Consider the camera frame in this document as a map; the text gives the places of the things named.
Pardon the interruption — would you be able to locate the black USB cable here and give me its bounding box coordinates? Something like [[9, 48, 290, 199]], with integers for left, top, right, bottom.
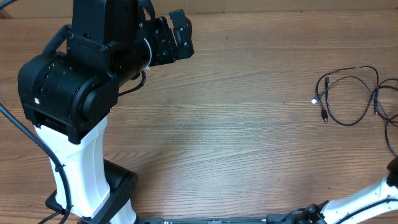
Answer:
[[310, 65, 381, 127], [323, 76, 398, 157]]

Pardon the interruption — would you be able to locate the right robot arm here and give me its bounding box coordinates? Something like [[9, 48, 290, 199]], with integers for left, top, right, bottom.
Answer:
[[293, 159, 397, 224]]

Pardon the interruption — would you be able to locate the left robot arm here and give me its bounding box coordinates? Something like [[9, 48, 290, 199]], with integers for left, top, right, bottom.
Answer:
[[18, 0, 194, 223]]

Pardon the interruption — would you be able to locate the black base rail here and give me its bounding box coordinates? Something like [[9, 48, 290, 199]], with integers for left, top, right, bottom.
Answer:
[[137, 214, 294, 224]]

